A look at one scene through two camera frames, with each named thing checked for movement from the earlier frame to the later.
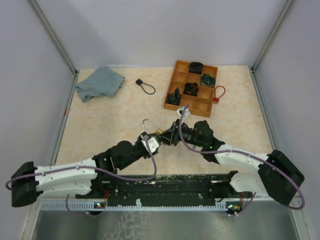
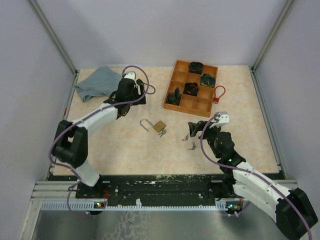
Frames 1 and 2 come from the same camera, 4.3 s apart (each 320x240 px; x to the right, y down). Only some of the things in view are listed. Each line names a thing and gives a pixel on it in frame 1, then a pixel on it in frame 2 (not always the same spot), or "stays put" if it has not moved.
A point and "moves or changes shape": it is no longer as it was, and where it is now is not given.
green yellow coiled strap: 207,80 stays put
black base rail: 194,187 stays put
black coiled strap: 195,67 stays put
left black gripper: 140,137 -> 141,90
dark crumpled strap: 174,98 stays put
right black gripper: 172,136 -> 195,128
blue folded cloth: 104,82 stays put
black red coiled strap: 191,89 stays put
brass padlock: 158,131 moves or changes shape
